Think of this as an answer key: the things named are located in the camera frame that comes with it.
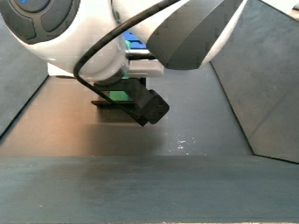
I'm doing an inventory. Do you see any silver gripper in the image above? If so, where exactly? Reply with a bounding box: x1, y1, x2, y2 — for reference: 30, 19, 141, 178
126, 49, 165, 78

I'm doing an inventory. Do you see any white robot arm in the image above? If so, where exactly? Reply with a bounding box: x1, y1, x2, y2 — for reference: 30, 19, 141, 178
0, 0, 247, 81

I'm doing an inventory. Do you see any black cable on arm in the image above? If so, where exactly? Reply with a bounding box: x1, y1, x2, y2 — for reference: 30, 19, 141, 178
73, 0, 182, 128

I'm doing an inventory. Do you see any green oval cylinder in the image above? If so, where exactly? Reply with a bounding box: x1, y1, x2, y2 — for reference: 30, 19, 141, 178
107, 39, 134, 102

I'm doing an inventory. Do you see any blue foam shape board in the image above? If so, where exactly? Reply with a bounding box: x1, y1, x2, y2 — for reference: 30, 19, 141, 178
123, 31, 146, 49

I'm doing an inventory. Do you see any black curved fixture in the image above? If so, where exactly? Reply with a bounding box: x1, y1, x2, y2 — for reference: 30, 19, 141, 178
94, 78, 147, 107

